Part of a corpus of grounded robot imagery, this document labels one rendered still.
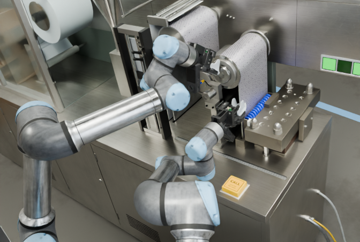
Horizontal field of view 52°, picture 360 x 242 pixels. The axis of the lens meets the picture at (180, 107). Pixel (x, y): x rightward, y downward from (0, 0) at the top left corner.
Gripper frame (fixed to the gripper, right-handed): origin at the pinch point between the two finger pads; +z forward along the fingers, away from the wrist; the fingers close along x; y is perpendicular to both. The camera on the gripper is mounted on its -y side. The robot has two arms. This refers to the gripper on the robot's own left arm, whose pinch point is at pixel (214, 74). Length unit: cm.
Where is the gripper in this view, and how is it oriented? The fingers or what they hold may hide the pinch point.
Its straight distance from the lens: 144.4
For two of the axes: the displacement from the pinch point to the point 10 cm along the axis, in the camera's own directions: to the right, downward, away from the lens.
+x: -7.8, -2.4, 5.7
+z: 5.6, 1.2, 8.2
